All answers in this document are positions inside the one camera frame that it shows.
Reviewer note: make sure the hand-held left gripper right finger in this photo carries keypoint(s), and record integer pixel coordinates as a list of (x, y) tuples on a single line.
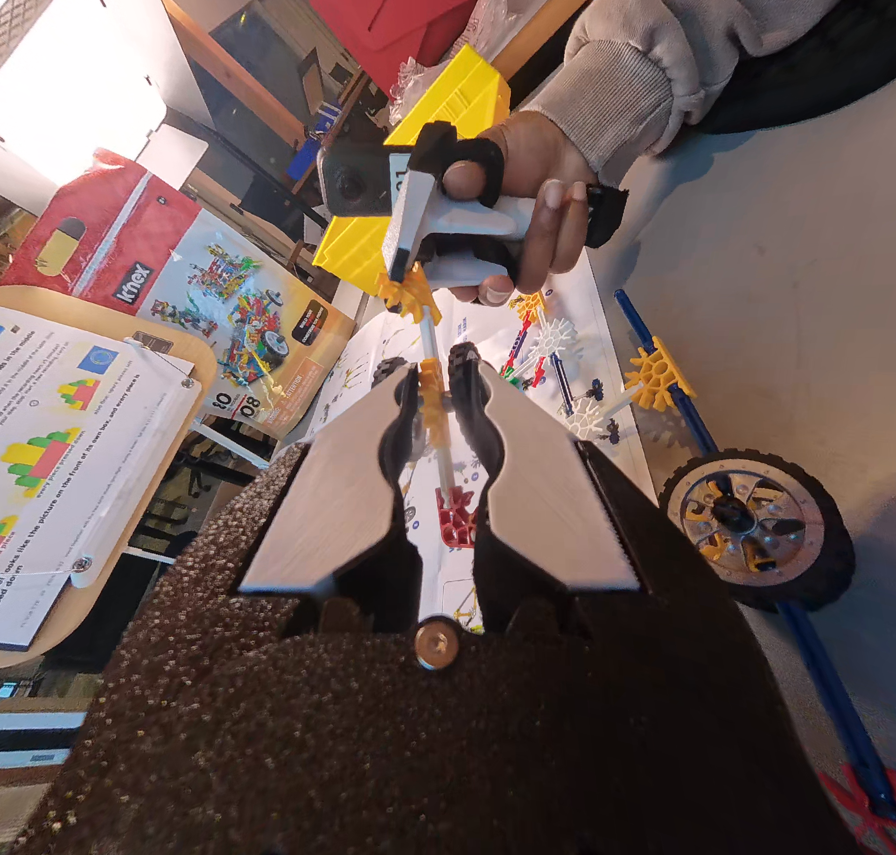
[(560, 519)]

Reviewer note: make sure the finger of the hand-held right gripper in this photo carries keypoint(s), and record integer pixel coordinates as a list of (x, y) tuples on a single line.
[(410, 218)]

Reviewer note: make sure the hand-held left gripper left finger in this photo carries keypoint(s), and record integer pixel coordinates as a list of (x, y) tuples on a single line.
[(322, 519)]

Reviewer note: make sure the yellow plastic bin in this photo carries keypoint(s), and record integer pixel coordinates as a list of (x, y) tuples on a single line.
[(455, 92)]

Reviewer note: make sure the colourful construction toy model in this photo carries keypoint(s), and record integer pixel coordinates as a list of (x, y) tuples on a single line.
[(756, 519)]

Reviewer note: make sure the person's right forearm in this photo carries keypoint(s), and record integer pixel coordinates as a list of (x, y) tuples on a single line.
[(672, 43)]

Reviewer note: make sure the white instruction sheet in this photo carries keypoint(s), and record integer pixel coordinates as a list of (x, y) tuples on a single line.
[(350, 365)]

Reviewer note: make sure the red box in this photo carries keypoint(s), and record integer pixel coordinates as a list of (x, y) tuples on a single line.
[(406, 8)]

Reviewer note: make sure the wooden clipboard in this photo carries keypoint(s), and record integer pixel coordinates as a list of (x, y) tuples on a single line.
[(196, 379)]

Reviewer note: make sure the clear plastic bag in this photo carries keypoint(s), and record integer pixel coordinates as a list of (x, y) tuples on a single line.
[(483, 22)]

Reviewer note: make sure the toy packaging bag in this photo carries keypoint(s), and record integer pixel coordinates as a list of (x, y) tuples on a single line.
[(126, 253)]

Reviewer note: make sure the white paper on clipboard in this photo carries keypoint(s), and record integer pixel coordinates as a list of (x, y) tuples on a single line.
[(70, 449)]

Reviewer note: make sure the black rounded object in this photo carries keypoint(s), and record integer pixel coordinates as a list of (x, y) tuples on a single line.
[(826, 43)]

